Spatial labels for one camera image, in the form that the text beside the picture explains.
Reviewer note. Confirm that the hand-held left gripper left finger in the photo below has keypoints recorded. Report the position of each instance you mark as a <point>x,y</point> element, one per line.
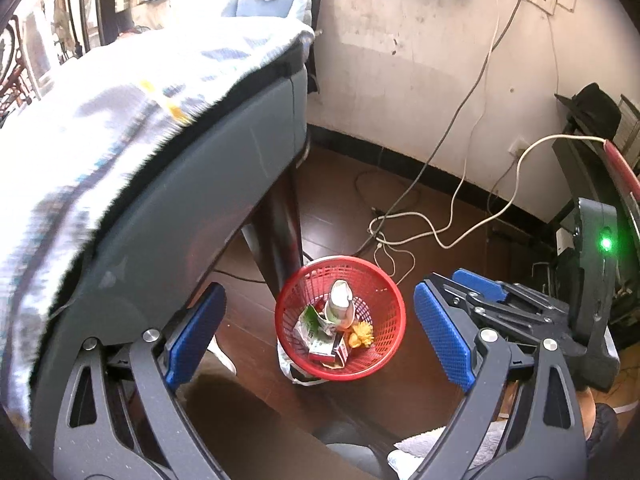
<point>192,332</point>

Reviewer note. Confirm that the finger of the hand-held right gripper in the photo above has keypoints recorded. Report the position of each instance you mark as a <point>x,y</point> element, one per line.
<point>487,317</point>
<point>475,282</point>

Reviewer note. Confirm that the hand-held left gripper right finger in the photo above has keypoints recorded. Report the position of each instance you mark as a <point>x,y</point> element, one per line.
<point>442,340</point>

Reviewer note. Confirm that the red plastic mesh basket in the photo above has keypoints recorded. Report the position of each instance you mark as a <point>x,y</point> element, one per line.
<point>380,355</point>

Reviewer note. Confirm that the yellow wrapper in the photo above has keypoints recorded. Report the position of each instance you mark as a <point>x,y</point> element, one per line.
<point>361,335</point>

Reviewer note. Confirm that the white plastic bottle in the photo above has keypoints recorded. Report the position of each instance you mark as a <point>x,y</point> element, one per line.
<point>340,305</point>

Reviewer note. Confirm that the green white packet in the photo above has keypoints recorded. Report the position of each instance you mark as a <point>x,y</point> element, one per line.
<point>307,325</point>

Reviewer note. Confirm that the red and white carton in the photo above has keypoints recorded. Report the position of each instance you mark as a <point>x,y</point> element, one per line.
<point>327,352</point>

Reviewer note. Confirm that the person's right forearm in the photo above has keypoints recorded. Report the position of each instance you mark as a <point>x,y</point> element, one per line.
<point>597,425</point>

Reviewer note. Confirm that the white slipper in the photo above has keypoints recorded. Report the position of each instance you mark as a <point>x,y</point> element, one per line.
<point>222,355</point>

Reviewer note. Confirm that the white plastic bag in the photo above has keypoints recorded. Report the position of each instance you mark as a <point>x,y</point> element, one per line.
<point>287,366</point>

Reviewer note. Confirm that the white towel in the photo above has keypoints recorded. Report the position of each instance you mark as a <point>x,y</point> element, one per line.
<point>440,447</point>

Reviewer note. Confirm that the red edged board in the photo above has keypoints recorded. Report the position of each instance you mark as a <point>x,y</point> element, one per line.
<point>620,165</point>

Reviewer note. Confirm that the grey round table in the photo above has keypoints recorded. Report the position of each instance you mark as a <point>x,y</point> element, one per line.
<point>200,185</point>

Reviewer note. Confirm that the black hat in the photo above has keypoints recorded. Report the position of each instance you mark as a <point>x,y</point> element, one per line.
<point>592,105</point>

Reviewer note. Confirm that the round embroidered screen wooden stand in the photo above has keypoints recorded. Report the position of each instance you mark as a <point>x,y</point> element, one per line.
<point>10,80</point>

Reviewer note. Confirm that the light blue cushion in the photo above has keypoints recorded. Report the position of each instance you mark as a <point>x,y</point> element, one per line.
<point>265,2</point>

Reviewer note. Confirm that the single white wall socket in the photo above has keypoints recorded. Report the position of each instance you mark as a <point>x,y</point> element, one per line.
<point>517,147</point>

